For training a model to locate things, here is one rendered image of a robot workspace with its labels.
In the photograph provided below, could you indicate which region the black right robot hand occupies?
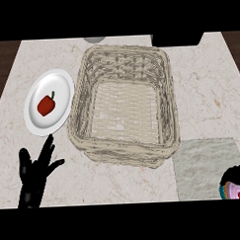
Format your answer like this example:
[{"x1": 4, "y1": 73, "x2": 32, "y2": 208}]
[{"x1": 218, "y1": 164, "x2": 240, "y2": 200}]

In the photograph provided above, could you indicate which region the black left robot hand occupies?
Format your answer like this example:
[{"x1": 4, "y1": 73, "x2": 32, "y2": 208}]
[{"x1": 14, "y1": 132, "x2": 67, "y2": 209}]

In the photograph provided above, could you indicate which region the pink frosted cupcake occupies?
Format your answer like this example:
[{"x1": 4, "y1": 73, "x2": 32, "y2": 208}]
[{"x1": 218, "y1": 181, "x2": 240, "y2": 200}]

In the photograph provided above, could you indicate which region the grey placemat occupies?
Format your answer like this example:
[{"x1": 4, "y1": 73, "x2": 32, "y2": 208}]
[{"x1": 171, "y1": 136, "x2": 240, "y2": 202}]

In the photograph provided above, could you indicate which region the beige wicker basket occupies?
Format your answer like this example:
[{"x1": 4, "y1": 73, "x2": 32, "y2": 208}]
[{"x1": 62, "y1": 40, "x2": 183, "y2": 174}]

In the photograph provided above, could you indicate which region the red bell pepper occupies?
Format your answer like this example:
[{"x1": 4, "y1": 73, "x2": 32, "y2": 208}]
[{"x1": 36, "y1": 90, "x2": 57, "y2": 118}]

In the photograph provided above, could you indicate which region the white oval plate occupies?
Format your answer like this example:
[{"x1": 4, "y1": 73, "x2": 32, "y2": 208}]
[{"x1": 21, "y1": 67, "x2": 77, "y2": 138}]

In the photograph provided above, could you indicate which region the black appliance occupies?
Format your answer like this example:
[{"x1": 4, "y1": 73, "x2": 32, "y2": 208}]
[{"x1": 150, "y1": 32, "x2": 205, "y2": 48}]

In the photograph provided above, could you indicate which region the grey round object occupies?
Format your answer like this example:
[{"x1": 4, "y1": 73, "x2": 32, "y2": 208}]
[{"x1": 83, "y1": 36, "x2": 107, "y2": 44}]

